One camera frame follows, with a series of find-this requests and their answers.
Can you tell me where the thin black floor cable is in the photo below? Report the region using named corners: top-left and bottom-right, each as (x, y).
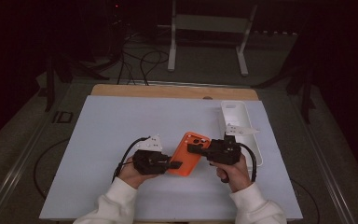
top-left (290, 178), bottom-right (321, 224)
top-left (33, 138), bottom-right (71, 201)

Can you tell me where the long white plastic tray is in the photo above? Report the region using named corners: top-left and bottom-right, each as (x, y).
top-left (218, 100), bottom-right (264, 169)

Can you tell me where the metal floor rail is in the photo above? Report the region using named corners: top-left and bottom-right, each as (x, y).
top-left (292, 102), bottom-right (357, 224)
top-left (0, 90), bottom-right (49, 224)

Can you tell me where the orange phone case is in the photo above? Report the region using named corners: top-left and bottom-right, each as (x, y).
top-left (167, 131), bottom-right (213, 177)

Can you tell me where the right hand-held gripper black cable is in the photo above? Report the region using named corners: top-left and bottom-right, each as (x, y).
top-left (237, 142), bottom-right (258, 183)

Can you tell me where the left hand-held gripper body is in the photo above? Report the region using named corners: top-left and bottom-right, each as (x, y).
top-left (132, 133), bottom-right (172, 175)

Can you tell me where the black tripod stand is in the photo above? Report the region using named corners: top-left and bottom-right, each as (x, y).
top-left (44, 52), bottom-right (110, 113)
top-left (251, 31), bottom-right (319, 125)

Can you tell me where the person's left hand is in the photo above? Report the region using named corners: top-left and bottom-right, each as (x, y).
top-left (117, 155), bottom-right (160, 190)

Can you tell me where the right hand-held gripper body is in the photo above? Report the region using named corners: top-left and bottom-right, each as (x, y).
top-left (204, 123), bottom-right (261, 166)

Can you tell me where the hand-held gripper black cable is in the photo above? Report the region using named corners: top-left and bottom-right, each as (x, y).
top-left (111, 135), bottom-right (152, 184)
top-left (237, 142), bottom-right (258, 183)

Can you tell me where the black straight floor cable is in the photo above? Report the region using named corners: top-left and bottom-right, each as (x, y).
top-left (117, 50), bottom-right (138, 86)

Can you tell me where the pale blue board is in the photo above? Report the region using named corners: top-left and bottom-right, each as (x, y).
top-left (39, 94), bottom-right (304, 222)

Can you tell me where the white metal stand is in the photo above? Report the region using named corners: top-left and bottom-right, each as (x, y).
top-left (157, 0), bottom-right (259, 77)

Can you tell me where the black looped floor cable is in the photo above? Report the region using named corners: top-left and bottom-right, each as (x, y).
top-left (139, 49), bottom-right (171, 87)

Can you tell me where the person's right hand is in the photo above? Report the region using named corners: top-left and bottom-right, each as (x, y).
top-left (209, 154), bottom-right (257, 194)

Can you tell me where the left hand-held gripper black cable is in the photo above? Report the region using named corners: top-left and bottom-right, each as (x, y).
top-left (111, 135), bottom-right (152, 184)

